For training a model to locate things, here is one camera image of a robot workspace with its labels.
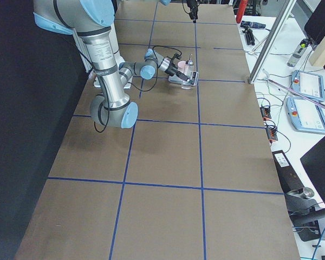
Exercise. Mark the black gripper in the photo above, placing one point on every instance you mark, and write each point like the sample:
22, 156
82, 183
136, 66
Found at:
192, 8
171, 70

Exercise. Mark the black box device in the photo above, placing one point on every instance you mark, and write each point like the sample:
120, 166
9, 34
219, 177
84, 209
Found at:
298, 197

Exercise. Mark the black folded tripod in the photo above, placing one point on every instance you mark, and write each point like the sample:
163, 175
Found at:
249, 37

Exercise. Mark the aluminium frame post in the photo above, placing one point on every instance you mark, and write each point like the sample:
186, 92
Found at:
273, 34

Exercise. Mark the near teach pendant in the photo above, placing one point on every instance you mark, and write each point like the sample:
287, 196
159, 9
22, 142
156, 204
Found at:
305, 116

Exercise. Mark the thin metal rod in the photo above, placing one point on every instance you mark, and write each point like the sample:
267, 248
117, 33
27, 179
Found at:
318, 103

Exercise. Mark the red cylinder bottle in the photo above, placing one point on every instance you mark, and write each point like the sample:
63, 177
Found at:
241, 10

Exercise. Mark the orange black connector block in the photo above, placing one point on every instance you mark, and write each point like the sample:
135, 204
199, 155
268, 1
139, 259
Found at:
265, 112

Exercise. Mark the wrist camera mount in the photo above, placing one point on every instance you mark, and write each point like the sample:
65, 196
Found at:
176, 56

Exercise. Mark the far teach pendant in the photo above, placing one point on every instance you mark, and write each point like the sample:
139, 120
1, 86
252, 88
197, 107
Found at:
308, 84

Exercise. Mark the pink plastic cup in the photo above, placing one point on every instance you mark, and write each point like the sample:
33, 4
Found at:
183, 67

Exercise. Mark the black monitor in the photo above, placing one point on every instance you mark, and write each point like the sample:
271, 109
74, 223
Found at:
313, 163

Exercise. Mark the grey digital kitchen scale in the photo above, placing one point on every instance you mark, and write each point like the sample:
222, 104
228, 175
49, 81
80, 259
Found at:
175, 79

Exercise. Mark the glass sauce dispenser bottle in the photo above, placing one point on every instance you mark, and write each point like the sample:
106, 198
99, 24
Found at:
188, 71

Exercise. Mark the blue folded umbrella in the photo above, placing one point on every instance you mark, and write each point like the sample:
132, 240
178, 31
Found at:
254, 25

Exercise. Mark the teach pendant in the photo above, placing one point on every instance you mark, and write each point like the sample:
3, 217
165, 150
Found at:
305, 116
308, 84

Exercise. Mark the clear water bottle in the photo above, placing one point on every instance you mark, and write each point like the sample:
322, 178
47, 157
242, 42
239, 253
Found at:
299, 51

